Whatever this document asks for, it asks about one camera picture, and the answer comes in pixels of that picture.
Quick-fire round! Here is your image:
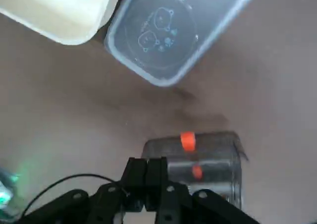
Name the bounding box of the cream rectangular plastic tub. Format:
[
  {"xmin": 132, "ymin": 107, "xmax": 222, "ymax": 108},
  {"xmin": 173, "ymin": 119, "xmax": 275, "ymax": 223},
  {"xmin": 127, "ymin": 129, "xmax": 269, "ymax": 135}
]
[{"xmin": 0, "ymin": 0, "xmax": 117, "ymax": 46}]

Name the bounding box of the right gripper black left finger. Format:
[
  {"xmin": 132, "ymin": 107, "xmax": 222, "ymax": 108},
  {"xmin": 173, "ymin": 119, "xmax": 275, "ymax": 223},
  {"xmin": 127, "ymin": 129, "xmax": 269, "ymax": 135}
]
[{"xmin": 14, "ymin": 157, "xmax": 147, "ymax": 224}]

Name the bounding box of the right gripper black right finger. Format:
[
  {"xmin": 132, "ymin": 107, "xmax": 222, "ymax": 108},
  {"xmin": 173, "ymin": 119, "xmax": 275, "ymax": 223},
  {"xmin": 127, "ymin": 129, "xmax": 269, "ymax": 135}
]
[{"xmin": 147, "ymin": 157, "xmax": 261, "ymax": 224}]

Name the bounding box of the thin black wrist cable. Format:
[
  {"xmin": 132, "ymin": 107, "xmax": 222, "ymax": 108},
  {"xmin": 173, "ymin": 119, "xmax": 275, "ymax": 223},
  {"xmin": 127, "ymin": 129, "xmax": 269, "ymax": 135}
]
[{"xmin": 22, "ymin": 173, "xmax": 131, "ymax": 214}]

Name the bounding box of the clear plastic container lid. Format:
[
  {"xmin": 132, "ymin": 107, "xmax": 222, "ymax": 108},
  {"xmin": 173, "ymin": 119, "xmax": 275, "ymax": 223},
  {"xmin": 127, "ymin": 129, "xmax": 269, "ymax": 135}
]
[{"xmin": 103, "ymin": 0, "xmax": 261, "ymax": 87}]

